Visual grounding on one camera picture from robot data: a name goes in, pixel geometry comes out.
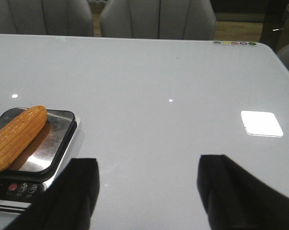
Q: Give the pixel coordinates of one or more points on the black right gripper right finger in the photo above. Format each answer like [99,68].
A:
[236,200]

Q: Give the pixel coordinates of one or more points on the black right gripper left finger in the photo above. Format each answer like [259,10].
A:
[68,203]

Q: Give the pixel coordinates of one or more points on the orange corn cob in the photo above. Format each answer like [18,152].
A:
[19,133]

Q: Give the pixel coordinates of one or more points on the digital kitchen scale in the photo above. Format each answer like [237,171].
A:
[39,164]

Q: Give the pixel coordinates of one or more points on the coloured sticker strip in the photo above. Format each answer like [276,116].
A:
[234,43]

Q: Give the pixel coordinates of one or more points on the right grey upholstered chair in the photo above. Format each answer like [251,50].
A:
[158,19]

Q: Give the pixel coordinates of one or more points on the grey upholstered chair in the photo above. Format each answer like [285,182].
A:
[158,19]
[46,17]

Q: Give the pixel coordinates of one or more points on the left grey upholstered chair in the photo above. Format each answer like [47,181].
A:
[46,17]

